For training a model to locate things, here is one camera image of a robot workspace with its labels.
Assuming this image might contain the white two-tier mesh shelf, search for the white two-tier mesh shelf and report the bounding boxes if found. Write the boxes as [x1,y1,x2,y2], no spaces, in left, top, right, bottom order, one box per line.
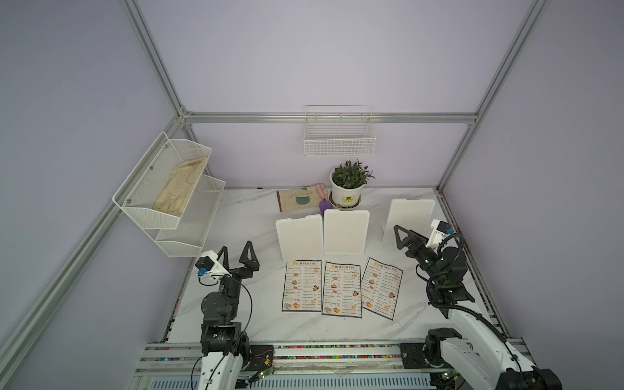
[112,133,225,258]

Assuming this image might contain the beige cloth in shelf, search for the beige cloth in shelf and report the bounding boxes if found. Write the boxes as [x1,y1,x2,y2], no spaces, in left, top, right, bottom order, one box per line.
[153,157,208,217]

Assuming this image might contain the middle white acrylic menu holder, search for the middle white acrylic menu holder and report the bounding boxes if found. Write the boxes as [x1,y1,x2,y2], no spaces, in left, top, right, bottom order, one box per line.
[323,210,370,255]

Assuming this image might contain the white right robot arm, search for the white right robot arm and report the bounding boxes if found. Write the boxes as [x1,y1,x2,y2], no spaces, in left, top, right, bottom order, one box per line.
[393,224,562,389]

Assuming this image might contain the potted green plant white pot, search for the potted green plant white pot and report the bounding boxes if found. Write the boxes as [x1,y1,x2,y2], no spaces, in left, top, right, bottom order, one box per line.
[330,159,375,208]

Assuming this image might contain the white acrylic menu holder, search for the white acrylic menu holder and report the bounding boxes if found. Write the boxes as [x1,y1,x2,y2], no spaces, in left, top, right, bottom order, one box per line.
[276,214,323,262]
[382,198,436,243]
[323,210,370,255]

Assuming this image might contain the left white acrylic menu holder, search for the left white acrylic menu holder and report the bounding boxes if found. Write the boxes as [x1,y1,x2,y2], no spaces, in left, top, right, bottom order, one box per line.
[276,214,323,262]

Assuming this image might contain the purple silicone spatula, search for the purple silicone spatula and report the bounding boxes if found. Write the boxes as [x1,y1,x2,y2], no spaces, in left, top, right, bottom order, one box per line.
[315,184,333,215]

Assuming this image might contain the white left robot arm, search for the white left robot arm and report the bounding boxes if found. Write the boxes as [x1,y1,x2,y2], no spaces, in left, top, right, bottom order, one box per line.
[195,241,260,389]

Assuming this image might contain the beige oven mitt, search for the beige oven mitt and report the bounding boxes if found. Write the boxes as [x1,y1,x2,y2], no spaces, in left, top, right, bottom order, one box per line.
[276,185,322,213]

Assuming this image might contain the right white acrylic menu holder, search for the right white acrylic menu holder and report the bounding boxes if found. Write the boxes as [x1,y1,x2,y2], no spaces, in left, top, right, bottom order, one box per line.
[382,198,436,243]

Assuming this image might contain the aluminium frame profiles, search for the aluminium frame profiles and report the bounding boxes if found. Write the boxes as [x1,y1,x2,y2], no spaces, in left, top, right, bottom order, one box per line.
[1,1,550,387]

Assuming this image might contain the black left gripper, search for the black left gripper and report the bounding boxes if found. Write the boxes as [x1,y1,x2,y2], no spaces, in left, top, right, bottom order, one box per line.
[217,242,258,320]

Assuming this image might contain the dim sum menu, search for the dim sum menu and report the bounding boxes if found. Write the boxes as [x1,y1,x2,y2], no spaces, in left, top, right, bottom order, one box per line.
[321,262,362,319]
[281,260,323,313]
[361,258,403,320]

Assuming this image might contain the white wire wall basket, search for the white wire wall basket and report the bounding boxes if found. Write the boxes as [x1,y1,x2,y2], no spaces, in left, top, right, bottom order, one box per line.
[303,105,376,158]

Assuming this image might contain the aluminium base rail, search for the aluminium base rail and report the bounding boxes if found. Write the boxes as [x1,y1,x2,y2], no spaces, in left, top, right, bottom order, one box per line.
[127,337,549,390]

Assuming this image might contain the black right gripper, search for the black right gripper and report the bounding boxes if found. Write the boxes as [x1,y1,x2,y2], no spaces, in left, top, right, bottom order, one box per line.
[395,226,444,284]

